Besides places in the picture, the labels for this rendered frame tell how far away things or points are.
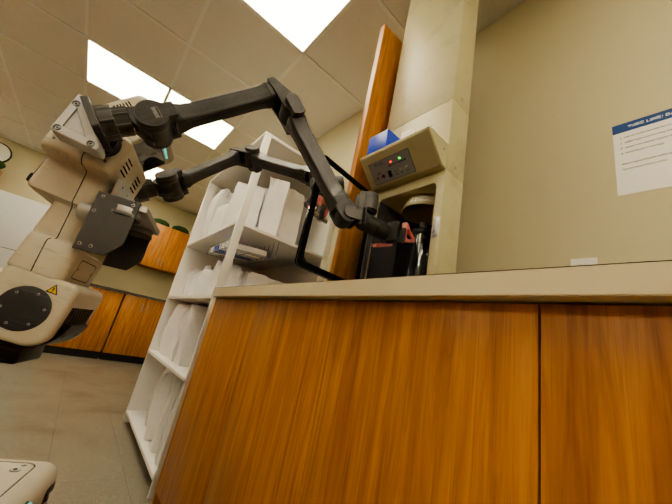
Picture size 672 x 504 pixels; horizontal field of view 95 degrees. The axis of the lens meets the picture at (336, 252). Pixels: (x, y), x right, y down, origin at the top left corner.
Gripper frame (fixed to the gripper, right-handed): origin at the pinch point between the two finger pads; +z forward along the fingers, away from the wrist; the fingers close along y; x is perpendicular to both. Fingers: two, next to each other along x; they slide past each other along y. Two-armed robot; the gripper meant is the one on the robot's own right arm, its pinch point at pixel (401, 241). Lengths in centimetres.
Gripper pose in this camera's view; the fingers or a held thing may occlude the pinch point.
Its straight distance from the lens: 108.7
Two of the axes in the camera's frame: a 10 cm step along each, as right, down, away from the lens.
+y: -6.4, 1.1, 7.6
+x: -1.8, 9.4, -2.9
